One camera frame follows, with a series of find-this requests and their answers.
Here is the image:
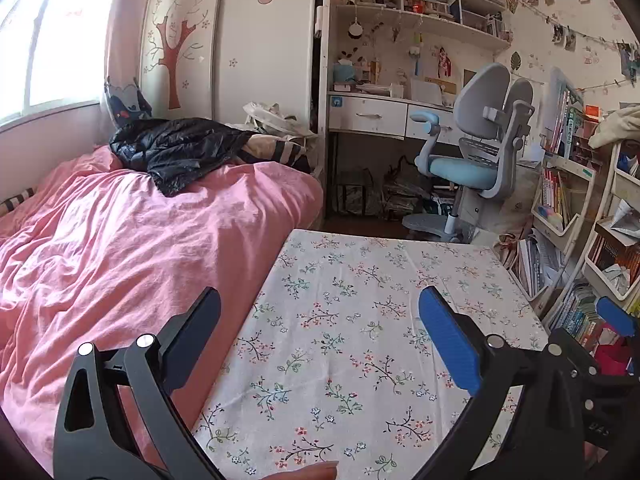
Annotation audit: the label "photo string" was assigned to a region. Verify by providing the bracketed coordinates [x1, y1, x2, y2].
[505, 0, 640, 81]

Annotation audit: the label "narrow white book rack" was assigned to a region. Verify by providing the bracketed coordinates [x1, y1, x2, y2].
[530, 155, 596, 306]

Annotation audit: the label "pink shopping bag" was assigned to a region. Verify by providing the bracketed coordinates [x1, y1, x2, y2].
[595, 335, 636, 376]

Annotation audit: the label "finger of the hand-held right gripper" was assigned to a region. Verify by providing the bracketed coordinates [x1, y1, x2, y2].
[552, 329, 608, 378]
[596, 296, 638, 338]

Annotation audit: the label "white tote bag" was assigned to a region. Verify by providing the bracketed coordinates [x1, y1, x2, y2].
[243, 101, 317, 138]

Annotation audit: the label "black puffer jacket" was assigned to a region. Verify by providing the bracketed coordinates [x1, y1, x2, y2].
[109, 117, 251, 197]

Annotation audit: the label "pink blanket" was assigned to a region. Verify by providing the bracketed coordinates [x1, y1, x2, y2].
[0, 145, 325, 476]

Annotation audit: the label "person's left hand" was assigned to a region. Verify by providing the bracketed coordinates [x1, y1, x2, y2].
[267, 461, 340, 480]

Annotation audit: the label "blue cartoon print cushion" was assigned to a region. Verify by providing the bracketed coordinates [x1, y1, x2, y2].
[104, 77, 153, 129]

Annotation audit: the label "large upright books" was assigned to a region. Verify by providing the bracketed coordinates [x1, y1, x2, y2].
[542, 67, 586, 156]

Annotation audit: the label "window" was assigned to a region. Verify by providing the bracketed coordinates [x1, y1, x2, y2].
[0, 0, 119, 127]

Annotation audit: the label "striped pillow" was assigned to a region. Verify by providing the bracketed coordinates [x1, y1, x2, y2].
[0, 187, 39, 217]

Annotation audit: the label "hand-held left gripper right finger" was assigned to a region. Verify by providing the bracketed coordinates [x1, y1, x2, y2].
[417, 286, 591, 480]

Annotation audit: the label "pile of magazines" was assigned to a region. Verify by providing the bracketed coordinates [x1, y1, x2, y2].
[497, 232, 556, 301]

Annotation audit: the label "striped cloth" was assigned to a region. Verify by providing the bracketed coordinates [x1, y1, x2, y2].
[240, 135, 313, 168]

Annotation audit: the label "floral tablecloth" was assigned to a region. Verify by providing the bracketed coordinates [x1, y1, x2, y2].
[192, 229, 551, 480]

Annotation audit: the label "white wardrobe with tree print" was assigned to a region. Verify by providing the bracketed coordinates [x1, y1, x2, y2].
[137, 0, 318, 133]

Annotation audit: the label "beige cloth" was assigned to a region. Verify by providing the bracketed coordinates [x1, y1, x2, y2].
[587, 105, 640, 149]

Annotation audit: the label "grey and blue desk chair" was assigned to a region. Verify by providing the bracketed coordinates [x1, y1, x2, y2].
[402, 62, 536, 243]

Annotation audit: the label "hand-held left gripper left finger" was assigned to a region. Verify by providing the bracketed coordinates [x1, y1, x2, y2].
[52, 286, 226, 480]

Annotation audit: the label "white wall shelf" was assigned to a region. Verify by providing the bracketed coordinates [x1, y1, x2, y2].
[335, 0, 512, 52]

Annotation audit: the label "clear storage bag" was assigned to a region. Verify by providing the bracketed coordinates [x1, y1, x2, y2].
[337, 170, 372, 217]

